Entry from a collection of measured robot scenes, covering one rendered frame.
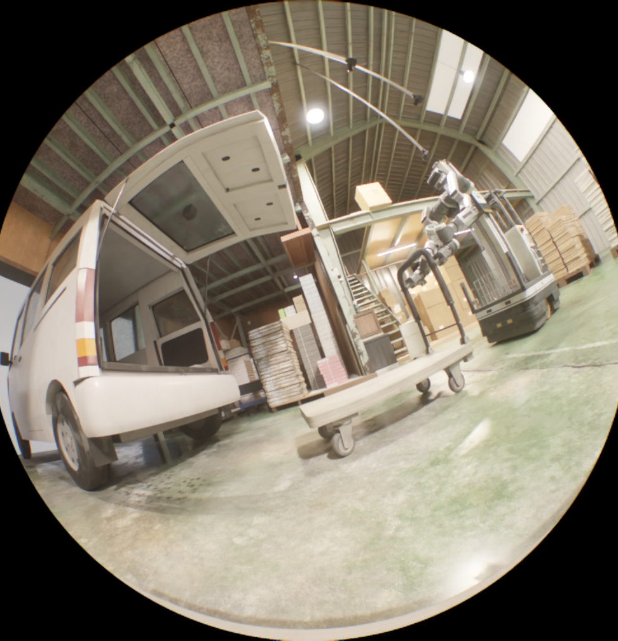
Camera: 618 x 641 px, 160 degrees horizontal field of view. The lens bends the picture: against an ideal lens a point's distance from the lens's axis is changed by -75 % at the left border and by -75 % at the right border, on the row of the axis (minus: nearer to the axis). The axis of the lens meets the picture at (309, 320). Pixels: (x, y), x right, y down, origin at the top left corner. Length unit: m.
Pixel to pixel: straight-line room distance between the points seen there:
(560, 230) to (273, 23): 5.84
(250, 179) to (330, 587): 1.93
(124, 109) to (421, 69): 7.42
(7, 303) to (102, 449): 4.28
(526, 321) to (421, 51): 7.61
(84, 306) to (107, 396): 0.42
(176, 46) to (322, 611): 2.93
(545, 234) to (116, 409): 4.74
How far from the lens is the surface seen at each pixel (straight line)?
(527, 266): 2.22
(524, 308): 1.73
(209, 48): 2.57
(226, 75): 2.61
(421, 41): 8.15
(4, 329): 4.99
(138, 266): 2.62
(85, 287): 1.24
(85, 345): 1.10
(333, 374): 2.82
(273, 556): 0.53
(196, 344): 2.24
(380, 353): 2.89
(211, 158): 1.66
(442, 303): 4.97
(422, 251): 1.25
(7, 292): 5.24
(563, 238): 4.02
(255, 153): 1.61
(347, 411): 0.81
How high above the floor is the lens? 0.35
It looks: 13 degrees up
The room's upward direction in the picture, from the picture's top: 19 degrees counter-clockwise
